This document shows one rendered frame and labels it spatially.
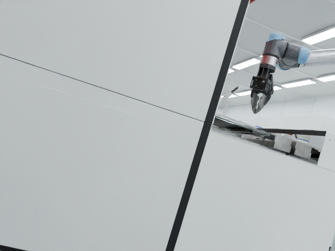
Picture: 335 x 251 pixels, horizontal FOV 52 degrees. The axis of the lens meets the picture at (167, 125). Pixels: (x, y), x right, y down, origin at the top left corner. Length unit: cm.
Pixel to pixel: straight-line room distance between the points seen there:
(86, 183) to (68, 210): 8
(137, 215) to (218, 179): 36
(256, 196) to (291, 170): 16
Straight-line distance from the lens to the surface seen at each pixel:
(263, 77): 153
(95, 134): 85
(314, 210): 134
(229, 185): 116
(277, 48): 159
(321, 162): 140
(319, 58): 178
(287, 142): 153
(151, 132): 86
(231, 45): 95
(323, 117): 637
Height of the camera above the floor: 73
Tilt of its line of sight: 3 degrees up
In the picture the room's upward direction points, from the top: 17 degrees clockwise
